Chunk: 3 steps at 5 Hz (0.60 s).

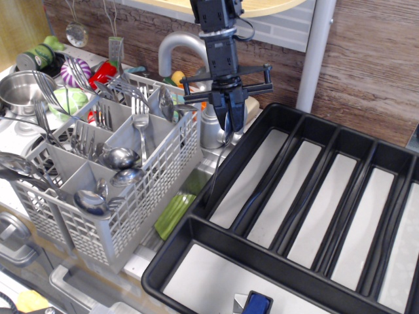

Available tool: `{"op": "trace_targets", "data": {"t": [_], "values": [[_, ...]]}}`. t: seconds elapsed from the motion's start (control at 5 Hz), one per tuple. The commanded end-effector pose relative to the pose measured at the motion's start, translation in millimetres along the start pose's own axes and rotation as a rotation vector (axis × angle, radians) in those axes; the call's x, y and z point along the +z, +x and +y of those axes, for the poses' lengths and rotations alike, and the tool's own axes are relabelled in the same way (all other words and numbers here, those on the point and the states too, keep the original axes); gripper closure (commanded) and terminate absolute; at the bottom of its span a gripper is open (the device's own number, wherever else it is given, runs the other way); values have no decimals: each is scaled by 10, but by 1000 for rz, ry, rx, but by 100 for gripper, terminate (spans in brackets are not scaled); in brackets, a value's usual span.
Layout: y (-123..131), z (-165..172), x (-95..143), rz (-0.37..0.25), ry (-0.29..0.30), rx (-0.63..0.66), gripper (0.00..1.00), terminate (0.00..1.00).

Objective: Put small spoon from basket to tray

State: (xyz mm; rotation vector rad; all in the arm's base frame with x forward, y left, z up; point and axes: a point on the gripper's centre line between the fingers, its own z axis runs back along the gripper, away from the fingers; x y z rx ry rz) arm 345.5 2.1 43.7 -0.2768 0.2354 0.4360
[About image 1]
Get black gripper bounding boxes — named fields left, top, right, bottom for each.
left=181, top=28, right=273, bottom=132

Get steel spoon remaining in basket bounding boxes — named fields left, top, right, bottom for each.
left=158, top=86, right=174, bottom=122

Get steel fork in basket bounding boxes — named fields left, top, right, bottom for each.
left=131, top=86, right=149, bottom=164

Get large steel spoon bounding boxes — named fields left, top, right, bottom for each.
left=99, top=147, right=141, bottom=170

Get black plastic cutlery tray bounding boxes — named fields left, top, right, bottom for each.
left=141, top=103, right=418, bottom=313

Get grey plastic cutlery basket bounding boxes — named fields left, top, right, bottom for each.
left=9, top=71, right=203, bottom=275

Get steel spoon lower front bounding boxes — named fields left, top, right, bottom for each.
left=73, top=190, right=110, bottom=217

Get large spoon at left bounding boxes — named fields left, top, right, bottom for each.
left=1, top=152, right=67, bottom=201

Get yellow toy corn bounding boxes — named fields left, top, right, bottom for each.
left=171, top=71, right=185, bottom=87

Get wooden round shelf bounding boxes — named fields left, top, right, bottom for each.
left=134, top=0, right=304, bottom=18

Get red toy pepper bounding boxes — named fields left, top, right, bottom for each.
left=88, top=60, right=118, bottom=90

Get hanging small grater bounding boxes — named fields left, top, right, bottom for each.
left=103, top=1, right=124, bottom=63

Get green toy vegetable in sink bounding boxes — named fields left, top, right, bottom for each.
left=155, top=194, right=196, bottom=241

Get purple white toy onion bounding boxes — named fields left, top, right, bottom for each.
left=60, top=58, right=92, bottom=88

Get green toy cabbage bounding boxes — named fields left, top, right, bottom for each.
left=48, top=88, right=88, bottom=121

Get hanging slotted skimmer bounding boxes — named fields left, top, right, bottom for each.
left=65, top=0, right=89, bottom=48

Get green toy can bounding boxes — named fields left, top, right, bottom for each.
left=16, top=44, right=55, bottom=71

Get steel cooking pot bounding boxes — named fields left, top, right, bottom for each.
left=1, top=71, right=46, bottom=116

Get blue object at bottom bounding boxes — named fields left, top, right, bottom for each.
left=242, top=290, right=274, bottom=314

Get yellow object bottom left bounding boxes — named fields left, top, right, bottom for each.
left=16, top=290, right=49, bottom=313

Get grey metal post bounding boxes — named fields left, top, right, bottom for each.
left=296, top=0, right=337, bottom=113

